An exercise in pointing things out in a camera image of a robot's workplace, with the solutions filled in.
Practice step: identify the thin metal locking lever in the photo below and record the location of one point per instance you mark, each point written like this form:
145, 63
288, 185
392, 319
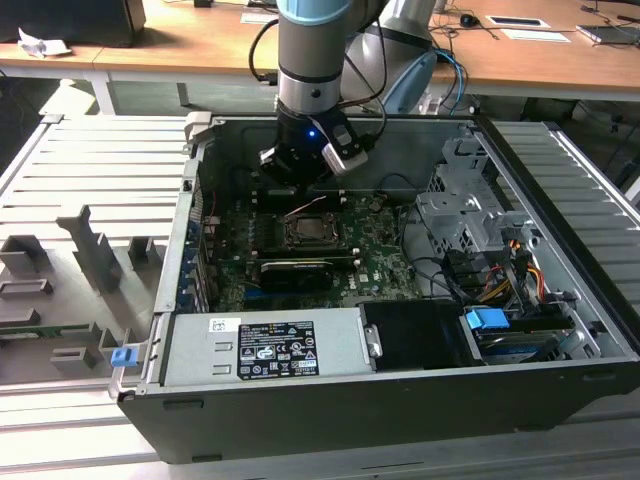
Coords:
305, 206

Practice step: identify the silver CPU plate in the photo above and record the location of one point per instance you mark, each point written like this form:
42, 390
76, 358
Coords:
312, 228

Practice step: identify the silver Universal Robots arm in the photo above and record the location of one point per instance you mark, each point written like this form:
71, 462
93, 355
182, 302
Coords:
310, 50

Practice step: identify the black CPU socket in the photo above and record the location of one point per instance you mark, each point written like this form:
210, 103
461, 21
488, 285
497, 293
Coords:
286, 244

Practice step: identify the black RAM slot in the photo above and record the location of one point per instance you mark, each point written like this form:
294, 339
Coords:
345, 260
305, 250

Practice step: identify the black graphics card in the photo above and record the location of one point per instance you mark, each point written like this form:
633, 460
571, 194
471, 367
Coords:
295, 277

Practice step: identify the green motherboard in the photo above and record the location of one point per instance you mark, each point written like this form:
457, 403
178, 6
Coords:
380, 250

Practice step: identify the silver metal drive cage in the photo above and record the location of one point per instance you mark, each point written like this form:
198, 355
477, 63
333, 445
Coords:
450, 210

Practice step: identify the white barcode sticker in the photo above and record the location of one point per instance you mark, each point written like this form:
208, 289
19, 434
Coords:
224, 324

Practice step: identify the black specification label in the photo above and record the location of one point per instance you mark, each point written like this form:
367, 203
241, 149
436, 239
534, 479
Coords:
277, 350

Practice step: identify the black fan shroud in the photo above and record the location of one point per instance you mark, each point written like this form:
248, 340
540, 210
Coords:
415, 335

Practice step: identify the black computer mouse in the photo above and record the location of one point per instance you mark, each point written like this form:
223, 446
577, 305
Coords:
469, 20

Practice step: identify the grey power supply unit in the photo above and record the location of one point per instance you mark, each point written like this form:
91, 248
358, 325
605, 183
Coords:
200, 350

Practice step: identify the grey parts rack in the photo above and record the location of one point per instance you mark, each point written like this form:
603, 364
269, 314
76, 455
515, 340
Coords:
95, 250

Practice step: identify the wooden desk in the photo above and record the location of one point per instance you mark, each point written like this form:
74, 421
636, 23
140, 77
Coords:
525, 60
45, 62

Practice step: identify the blue disk carrier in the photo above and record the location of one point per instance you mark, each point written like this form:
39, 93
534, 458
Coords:
486, 319

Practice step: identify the black box on desk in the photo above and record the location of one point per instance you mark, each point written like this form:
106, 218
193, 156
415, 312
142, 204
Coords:
75, 20

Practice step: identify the blue case latch clip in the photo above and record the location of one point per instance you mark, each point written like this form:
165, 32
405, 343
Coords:
123, 358

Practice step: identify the black open PC case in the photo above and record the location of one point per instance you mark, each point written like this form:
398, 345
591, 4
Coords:
350, 420

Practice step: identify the crumpled white paper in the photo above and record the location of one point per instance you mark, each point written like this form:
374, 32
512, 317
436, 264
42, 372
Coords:
40, 44

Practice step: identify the hard disk drive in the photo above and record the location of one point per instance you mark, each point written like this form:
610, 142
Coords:
520, 345

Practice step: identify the green RAM stick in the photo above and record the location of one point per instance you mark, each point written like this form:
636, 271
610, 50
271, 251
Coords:
45, 330

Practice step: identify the grey laptop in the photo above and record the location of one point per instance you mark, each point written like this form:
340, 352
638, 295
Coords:
610, 34

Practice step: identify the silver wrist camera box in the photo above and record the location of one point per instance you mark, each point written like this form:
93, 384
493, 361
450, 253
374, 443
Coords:
345, 155

